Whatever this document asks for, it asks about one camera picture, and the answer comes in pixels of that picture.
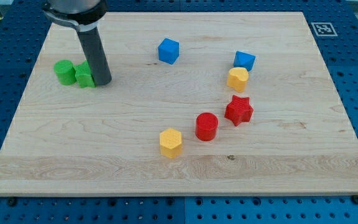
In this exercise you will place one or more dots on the yellow heart block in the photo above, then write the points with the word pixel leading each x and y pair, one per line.
pixel 237 78

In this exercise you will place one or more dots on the blue triangle block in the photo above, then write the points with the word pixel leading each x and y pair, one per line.
pixel 244 60

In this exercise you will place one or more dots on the light wooden board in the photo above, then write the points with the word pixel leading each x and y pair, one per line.
pixel 67 141

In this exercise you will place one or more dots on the yellow hexagon block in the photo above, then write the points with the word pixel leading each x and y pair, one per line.
pixel 170 143

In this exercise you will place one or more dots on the red cylinder block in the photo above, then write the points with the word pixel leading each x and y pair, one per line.
pixel 206 126

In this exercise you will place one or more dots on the red star block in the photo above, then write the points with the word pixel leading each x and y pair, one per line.
pixel 239 110

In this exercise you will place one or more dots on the blue cube block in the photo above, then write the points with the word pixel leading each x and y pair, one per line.
pixel 168 51

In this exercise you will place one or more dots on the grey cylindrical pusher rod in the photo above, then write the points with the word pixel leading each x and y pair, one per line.
pixel 93 50

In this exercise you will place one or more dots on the green star block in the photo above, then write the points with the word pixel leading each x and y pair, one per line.
pixel 83 75

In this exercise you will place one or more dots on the green cylinder block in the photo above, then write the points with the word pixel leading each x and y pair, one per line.
pixel 65 72

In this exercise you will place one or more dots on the black white fiducial marker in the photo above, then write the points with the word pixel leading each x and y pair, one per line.
pixel 323 29

